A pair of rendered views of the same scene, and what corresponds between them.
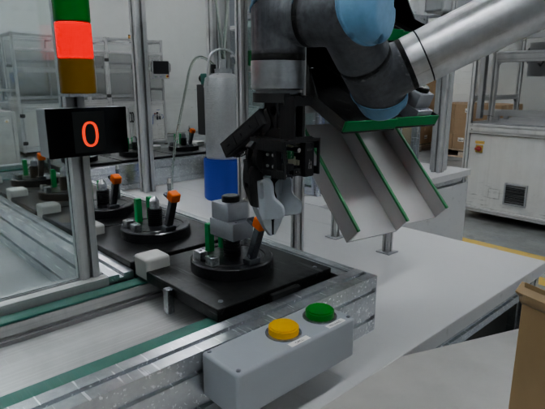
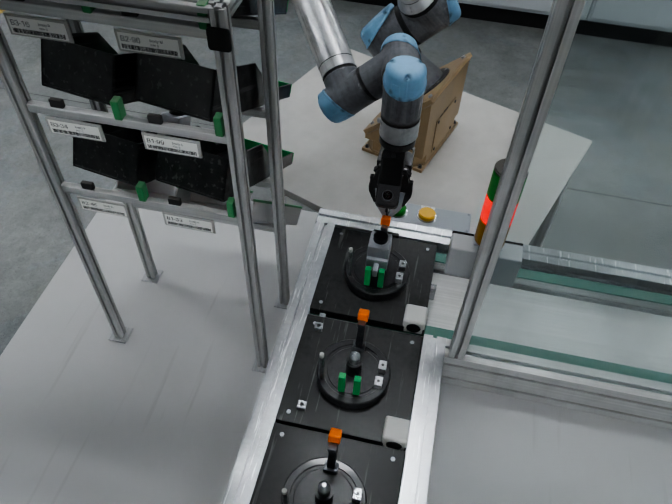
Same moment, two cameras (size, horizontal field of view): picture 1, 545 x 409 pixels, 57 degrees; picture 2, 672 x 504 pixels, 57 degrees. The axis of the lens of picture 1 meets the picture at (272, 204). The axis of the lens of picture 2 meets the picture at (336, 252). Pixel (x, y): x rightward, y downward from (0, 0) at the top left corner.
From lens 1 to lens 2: 171 cm
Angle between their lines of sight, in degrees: 101
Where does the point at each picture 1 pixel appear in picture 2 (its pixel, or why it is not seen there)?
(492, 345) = (298, 187)
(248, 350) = (451, 219)
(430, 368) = (345, 204)
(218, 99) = not seen: outside the picture
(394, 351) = not seen: hidden behind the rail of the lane
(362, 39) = not seen: hidden behind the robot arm
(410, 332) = (310, 220)
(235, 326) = (436, 237)
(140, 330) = (455, 302)
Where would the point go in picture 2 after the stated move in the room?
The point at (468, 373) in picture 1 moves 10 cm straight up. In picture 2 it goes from (337, 190) to (338, 162)
